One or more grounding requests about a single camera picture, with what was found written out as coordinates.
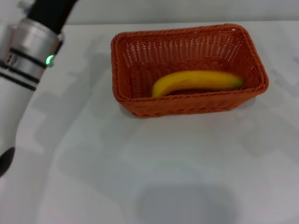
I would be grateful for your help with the orange woven plastic basket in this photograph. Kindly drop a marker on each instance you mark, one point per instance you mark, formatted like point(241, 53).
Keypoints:
point(187, 107)

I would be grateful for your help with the yellow banana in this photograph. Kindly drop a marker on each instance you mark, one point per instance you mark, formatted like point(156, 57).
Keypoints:
point(198, 79)

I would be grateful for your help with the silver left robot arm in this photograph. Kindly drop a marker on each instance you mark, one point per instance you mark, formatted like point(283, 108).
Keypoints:
point(21, 70)

